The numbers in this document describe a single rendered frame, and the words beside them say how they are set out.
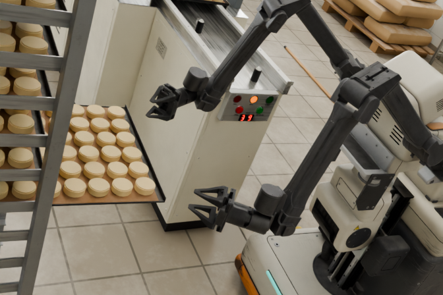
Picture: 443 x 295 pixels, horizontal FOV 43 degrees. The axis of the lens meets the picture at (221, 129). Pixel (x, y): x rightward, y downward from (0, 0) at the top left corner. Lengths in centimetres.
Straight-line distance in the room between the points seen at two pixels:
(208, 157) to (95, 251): 64
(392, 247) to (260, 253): 60
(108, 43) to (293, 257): 131
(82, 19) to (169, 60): 160
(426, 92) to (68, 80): 110
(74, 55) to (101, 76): 181
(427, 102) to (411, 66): 14
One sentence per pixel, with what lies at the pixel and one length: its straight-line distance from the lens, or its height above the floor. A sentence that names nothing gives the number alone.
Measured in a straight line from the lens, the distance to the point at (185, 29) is 247.
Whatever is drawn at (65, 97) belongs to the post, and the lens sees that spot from 107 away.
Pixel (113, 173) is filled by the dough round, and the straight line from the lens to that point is 140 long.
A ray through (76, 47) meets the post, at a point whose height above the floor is 138.
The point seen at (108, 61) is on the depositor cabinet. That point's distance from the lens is 280.
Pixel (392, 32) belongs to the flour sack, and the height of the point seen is 25.
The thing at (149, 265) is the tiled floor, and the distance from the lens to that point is 255.
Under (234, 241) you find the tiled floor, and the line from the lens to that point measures 281.
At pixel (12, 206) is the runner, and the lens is 128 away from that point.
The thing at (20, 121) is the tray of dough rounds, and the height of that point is 115.
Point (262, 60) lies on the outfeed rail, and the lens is 247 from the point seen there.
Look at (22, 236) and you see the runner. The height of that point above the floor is 87.
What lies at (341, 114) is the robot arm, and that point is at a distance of 137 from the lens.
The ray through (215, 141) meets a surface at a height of 57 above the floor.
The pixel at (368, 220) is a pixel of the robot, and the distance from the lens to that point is 206.
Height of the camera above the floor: 185
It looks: 31 degrees down
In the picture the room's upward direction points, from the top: 22 degrees clockwise
